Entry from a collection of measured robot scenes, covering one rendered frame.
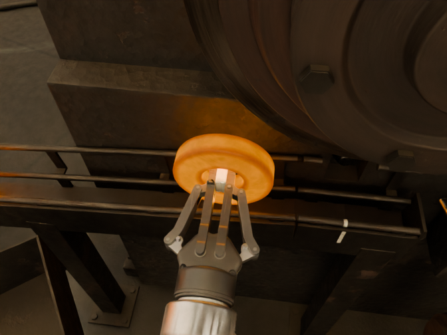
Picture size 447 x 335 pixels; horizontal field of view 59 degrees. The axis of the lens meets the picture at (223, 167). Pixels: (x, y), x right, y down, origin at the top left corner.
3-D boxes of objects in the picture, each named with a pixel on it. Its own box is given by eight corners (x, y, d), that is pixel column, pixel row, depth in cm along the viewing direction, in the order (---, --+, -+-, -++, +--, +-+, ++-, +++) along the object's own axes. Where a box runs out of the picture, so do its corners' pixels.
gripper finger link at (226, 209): (212, 254, 49) (223, 256, 49) (225, 179, 55) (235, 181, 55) (213, 265, 53) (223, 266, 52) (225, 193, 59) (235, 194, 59)
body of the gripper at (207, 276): (172, 308, 51) (185, 242, 56) (237, 317, 51) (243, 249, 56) (164, 292, 45) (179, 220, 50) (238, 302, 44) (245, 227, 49)
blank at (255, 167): (163, 131, 57) (158, 150, 55) (272, 132, 53) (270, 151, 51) (189, 187, 69) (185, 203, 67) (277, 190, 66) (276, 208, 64)
